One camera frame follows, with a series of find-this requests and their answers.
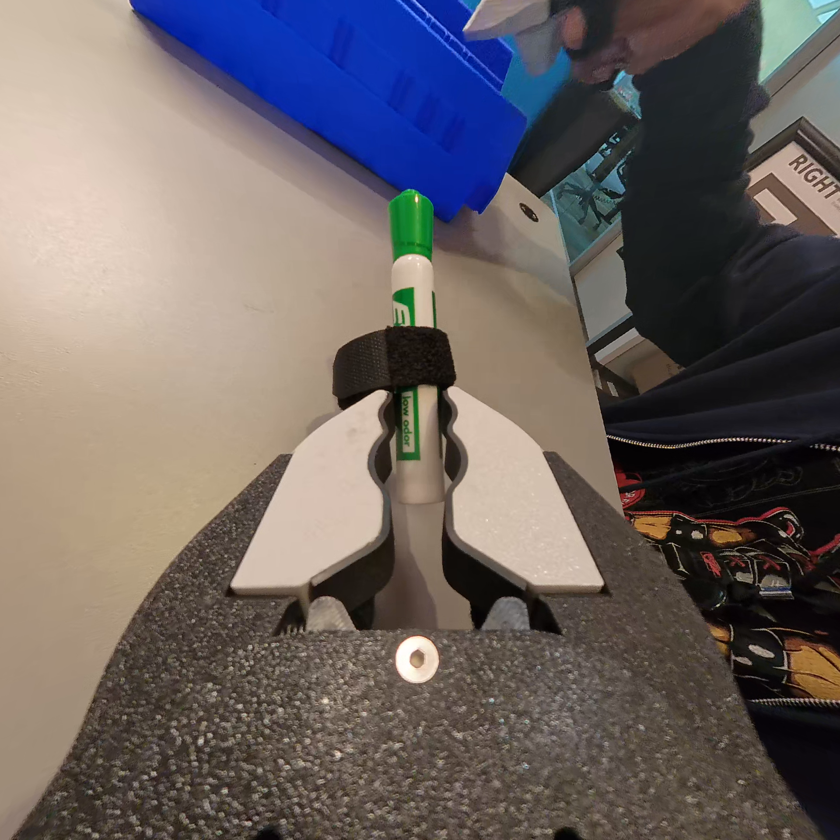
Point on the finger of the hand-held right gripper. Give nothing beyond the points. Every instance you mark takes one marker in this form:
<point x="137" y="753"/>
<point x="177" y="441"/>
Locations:
<point x="519" y="24"/>

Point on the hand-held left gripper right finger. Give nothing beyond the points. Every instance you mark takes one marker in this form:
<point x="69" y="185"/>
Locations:
<point x="525" y="519"/>

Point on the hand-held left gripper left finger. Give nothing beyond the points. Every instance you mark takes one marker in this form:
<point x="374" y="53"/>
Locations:
<point x="309" y="519"/>

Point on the large blue plastic bin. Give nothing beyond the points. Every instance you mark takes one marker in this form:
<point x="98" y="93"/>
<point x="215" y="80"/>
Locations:
<point x="355" y="92"/>

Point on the green marker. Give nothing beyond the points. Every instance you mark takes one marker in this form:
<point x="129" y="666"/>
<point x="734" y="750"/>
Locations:
<point x="415" y="276"/>

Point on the person's right hand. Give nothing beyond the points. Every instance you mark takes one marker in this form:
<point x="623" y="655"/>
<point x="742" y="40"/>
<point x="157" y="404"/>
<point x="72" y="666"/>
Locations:
<point x="656" y="33"/>

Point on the black office chair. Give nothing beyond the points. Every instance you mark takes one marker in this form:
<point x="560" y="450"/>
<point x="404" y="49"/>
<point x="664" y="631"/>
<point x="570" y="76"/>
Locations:
<point x="571" y="138"/>

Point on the framed wall sign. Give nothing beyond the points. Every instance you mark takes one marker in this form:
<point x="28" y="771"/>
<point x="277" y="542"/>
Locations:
<point x="798" y="177"/>

